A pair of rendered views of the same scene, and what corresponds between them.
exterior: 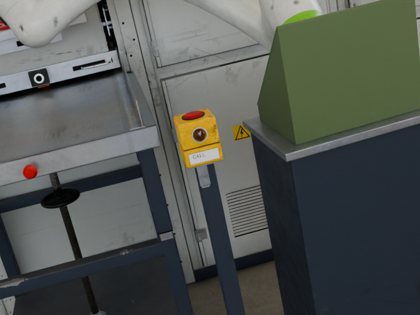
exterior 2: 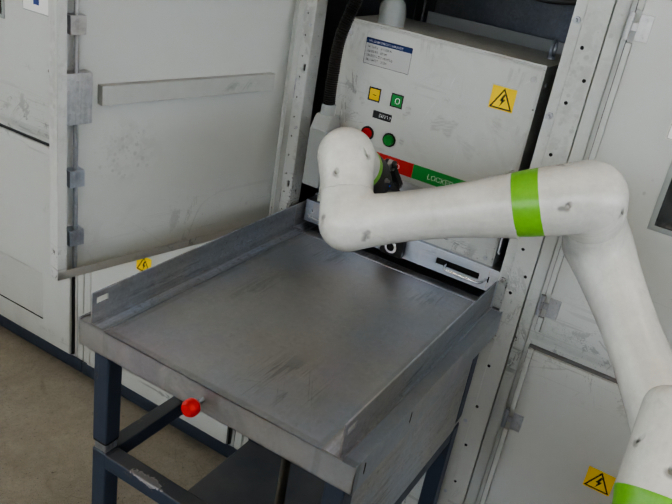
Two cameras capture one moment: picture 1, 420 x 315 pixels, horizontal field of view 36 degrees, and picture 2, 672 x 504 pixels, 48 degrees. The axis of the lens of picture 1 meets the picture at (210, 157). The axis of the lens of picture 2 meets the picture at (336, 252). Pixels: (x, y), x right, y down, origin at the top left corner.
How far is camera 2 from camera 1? 0.83 m
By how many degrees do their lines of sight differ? 32
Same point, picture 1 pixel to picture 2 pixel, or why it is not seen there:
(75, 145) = (255, 415)
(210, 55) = not seen: hidden behind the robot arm
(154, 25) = (559, 278)
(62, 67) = (426, 250)
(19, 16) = (328, 204)
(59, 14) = (375, 230)
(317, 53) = not seen: outside the picture
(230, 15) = (619, 372)
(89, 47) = (471, 248)
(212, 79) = (600, 393)
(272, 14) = (628, 453)
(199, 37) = not seen: hidden behind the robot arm
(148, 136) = (340, 473)
